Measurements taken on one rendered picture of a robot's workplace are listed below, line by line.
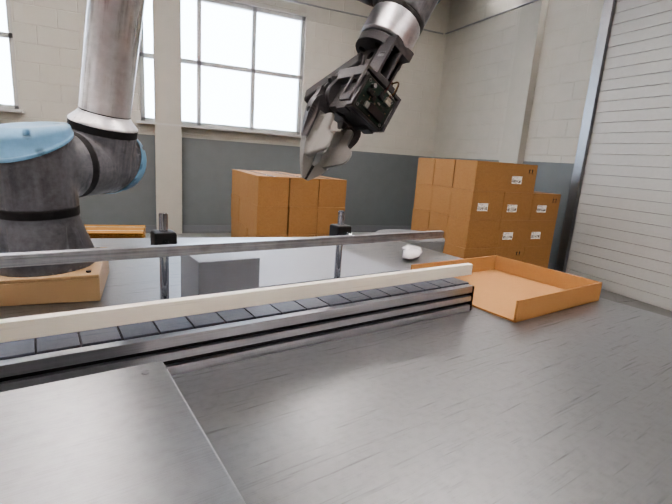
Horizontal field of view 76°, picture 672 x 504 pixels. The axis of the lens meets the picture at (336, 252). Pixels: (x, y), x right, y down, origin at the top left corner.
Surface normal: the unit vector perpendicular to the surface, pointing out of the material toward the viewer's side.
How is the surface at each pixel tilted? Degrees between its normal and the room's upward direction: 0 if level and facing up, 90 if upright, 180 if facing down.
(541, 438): 0
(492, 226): 90
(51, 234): 74
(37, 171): 91
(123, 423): 0
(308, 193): 90
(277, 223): 90
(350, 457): 0
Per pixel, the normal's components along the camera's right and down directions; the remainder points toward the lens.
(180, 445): 0.07, -0.97
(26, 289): 0.39, 0.22
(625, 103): -0.92, 0.02
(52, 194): 0.79, 0.20
